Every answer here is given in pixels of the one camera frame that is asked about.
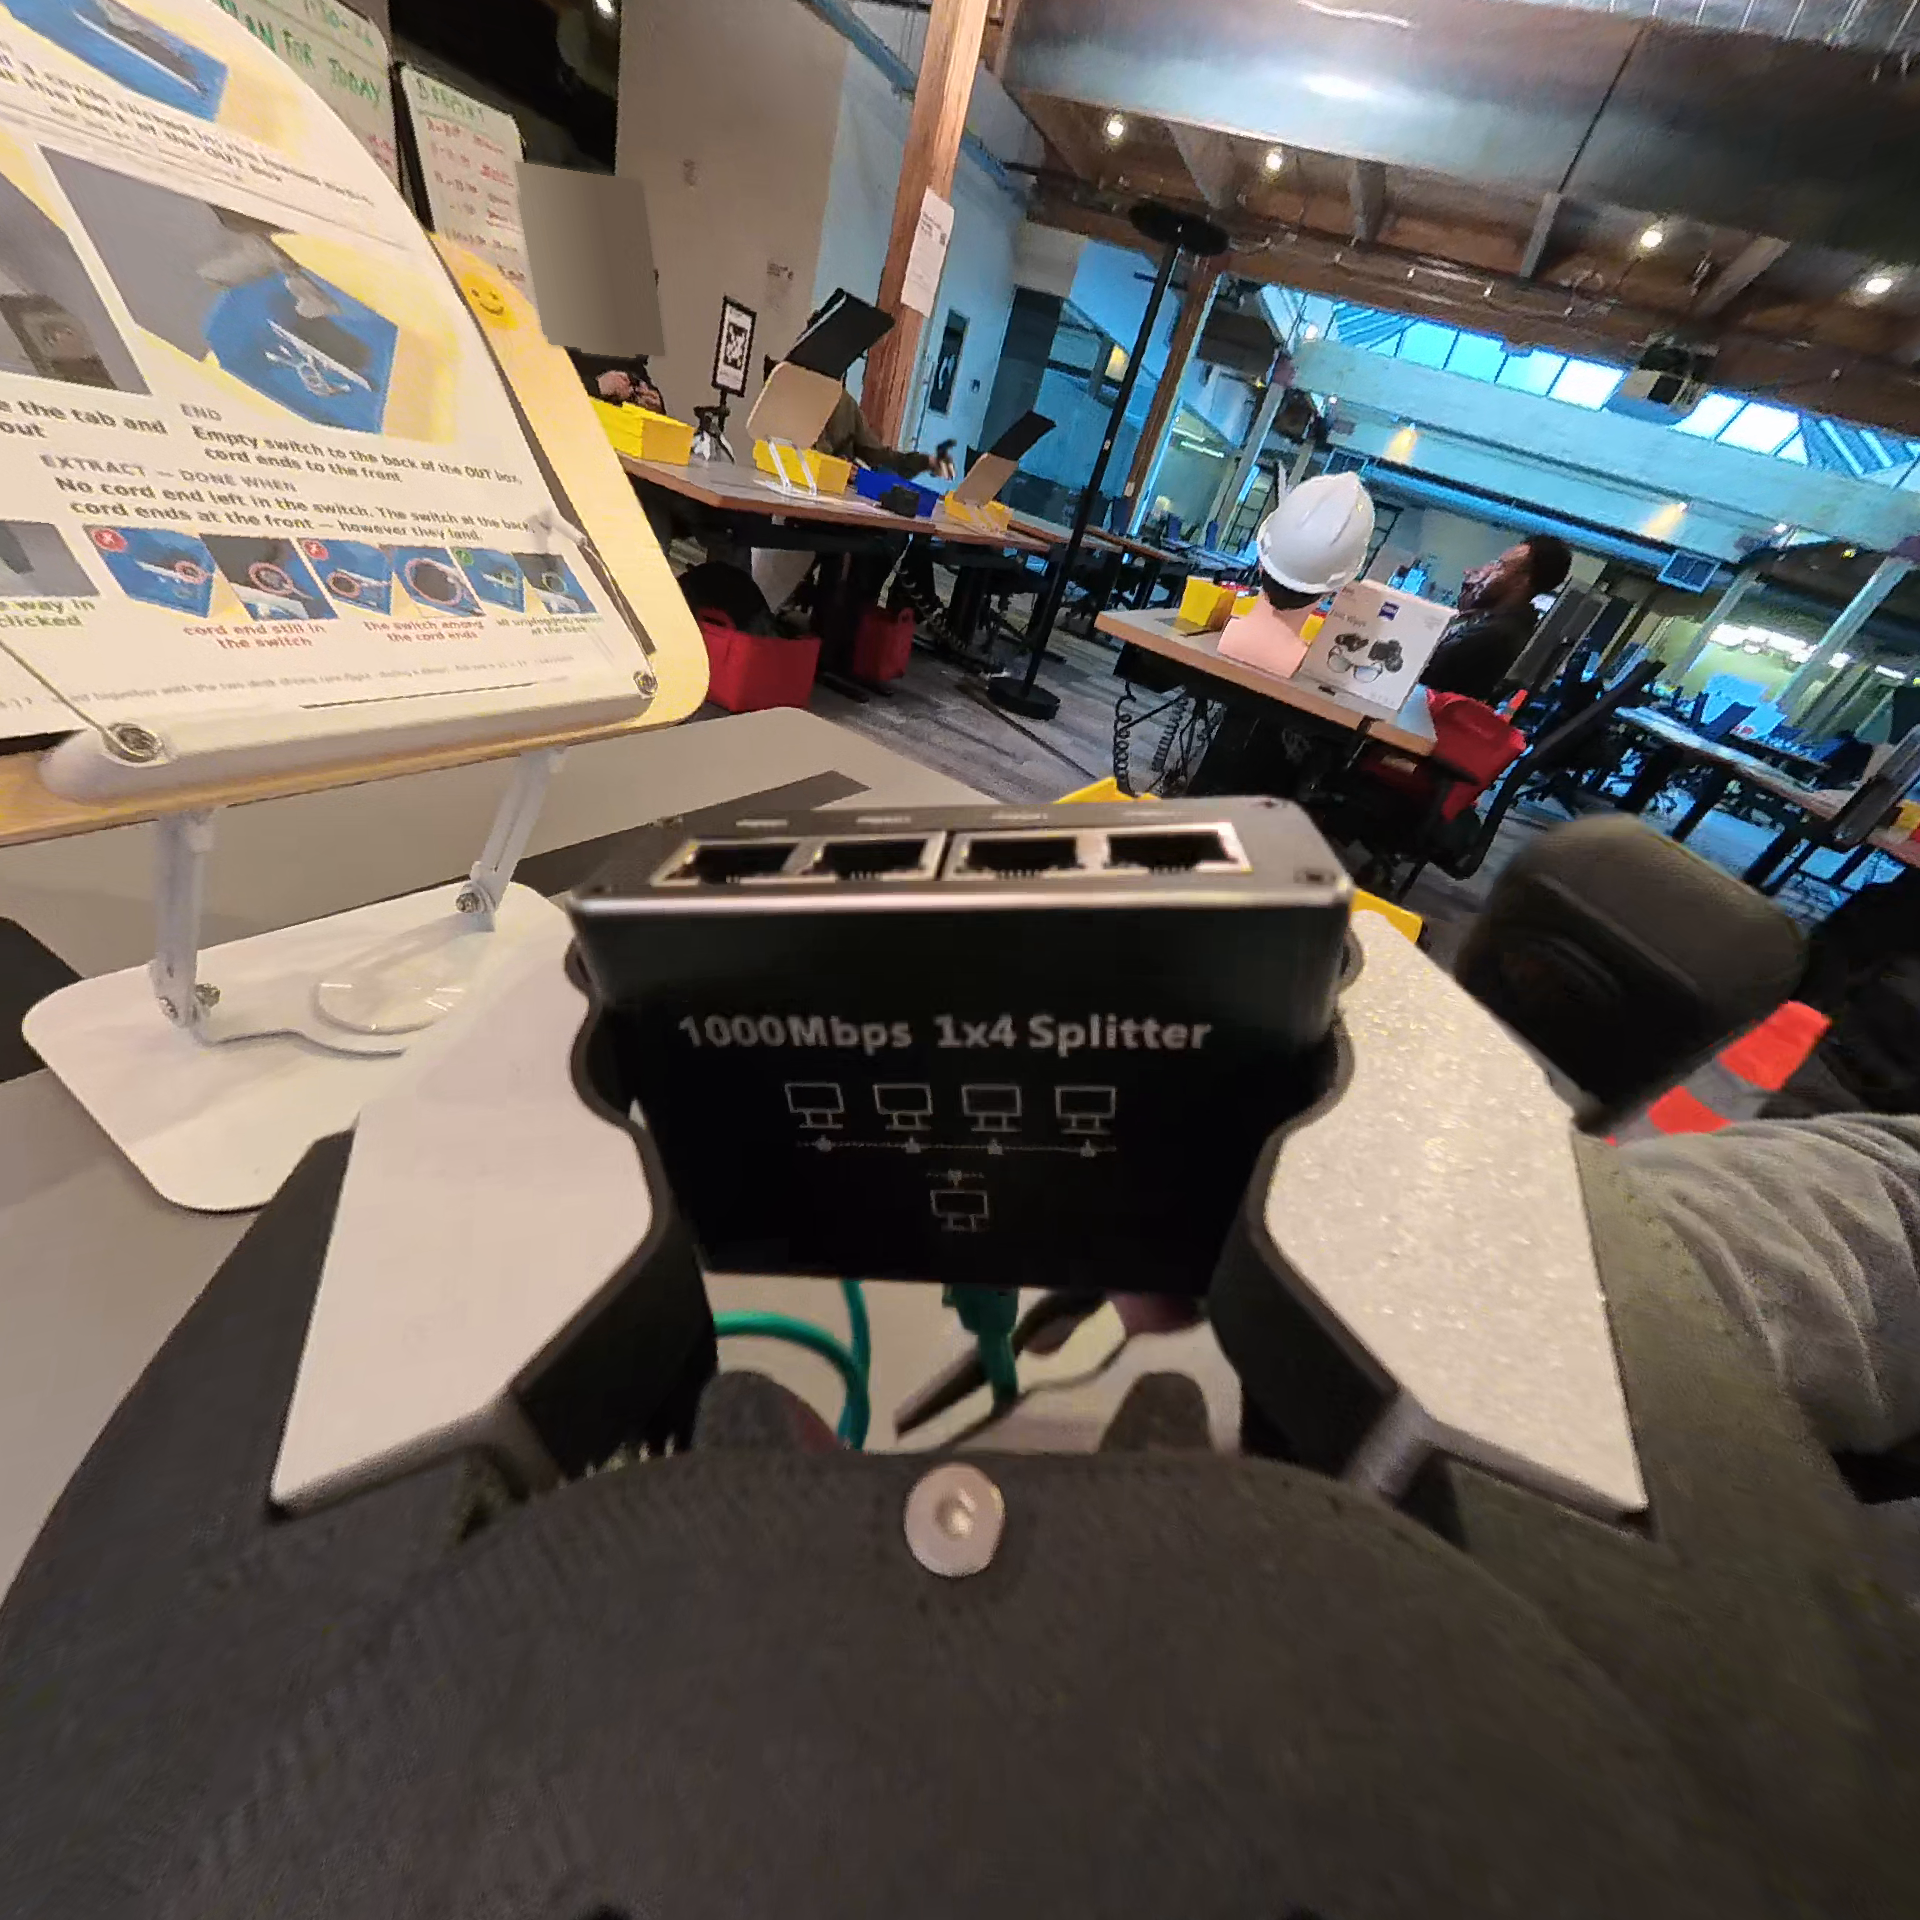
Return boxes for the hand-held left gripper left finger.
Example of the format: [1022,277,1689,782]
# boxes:
[270,900,715,1509]

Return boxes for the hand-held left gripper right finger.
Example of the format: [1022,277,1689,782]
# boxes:
[1206,906,1651,1518]

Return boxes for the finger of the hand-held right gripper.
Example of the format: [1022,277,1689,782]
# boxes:
[897,1292,1146,1434]

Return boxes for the green ethernet cable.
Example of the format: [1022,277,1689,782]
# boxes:
[713,1281,1022,1450]

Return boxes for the black ethernet splitter box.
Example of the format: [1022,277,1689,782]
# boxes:
[567,797,1356,1299]

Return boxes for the large yellow plastic bin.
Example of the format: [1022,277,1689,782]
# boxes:
[1057,776,1424,944]

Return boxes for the white metal document stand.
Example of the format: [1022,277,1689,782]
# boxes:
[23,674,662,1214]

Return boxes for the black mesh office chair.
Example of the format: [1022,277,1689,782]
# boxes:
[1454,816,1810,1128]

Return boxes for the white printed product box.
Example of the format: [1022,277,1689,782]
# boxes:
[1297,581,1459,711]

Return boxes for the brown background work table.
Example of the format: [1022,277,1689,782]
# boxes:
[622,450,1188,708]
[1095,600,1442,842]

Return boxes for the pink mannequin head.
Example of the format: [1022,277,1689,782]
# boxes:
[1218,575,1322,670]

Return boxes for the white hard hat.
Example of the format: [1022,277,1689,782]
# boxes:
[1257,471,1379,593]

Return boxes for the whiteboard with red writing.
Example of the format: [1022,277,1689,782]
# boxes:
[392,60,528,301]

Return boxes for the whiteboard with green writing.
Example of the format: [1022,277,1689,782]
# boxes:
[211,0,400,182]

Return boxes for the wooden support post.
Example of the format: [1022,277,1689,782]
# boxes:
[858,0,1001,451]

